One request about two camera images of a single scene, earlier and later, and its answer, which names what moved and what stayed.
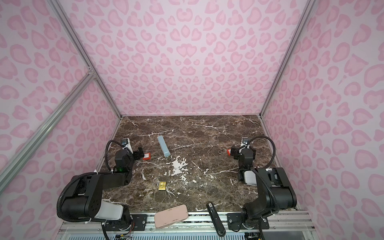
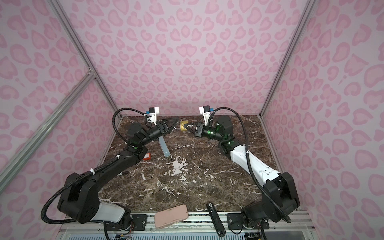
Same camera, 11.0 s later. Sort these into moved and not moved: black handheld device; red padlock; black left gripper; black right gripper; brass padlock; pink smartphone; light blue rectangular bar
Moved: black left gripper; black right gripper; brass padlock
Not moved: light blue rectangular bar; pink smartphone; black handheld device; red padlock
